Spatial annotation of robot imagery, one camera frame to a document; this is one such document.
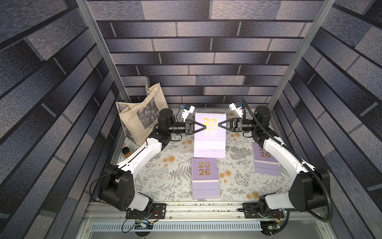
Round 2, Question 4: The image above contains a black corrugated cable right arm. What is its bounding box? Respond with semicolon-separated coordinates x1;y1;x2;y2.
241;98;333;222

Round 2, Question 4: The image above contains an aluminium frame post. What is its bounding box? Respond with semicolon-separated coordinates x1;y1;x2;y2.
268;0;336;111
75;0;131;103

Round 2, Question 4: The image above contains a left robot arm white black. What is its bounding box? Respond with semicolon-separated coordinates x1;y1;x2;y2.
97;105;206;217

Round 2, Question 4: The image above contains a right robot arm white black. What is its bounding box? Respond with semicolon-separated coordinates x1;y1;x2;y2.
218;102;333;222

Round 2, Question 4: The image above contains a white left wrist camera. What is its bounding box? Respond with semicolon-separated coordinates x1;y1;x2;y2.
181;104;195;122

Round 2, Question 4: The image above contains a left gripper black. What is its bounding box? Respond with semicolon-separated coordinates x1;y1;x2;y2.
167;121;206;136

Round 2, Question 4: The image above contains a cream canvas tote bag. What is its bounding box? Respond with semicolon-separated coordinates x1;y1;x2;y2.
116;83;168;146

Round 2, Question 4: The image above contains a left aluminium frame post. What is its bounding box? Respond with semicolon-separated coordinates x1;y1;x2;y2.
75;0;131;103

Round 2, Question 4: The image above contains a purple 2026 calendar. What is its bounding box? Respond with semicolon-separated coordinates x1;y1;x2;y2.
192;158;220;200
252;142;281;176
194;113;227;158

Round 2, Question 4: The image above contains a right aluminium frame post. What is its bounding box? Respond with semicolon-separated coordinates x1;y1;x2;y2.
268;0;336;111

